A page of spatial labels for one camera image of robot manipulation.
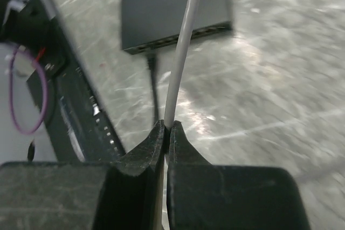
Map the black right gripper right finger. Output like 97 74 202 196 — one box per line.
167 121 311 230

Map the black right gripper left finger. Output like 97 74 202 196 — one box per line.
1 121 164 229

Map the black cable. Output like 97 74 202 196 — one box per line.
145 52 161 124

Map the grey cable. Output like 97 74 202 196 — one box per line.
155 0 208 230

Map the black network switch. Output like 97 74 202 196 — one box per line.
121 0 232 54

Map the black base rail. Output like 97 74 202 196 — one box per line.
34 0 126 162

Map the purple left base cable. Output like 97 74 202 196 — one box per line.
8 45 49 135

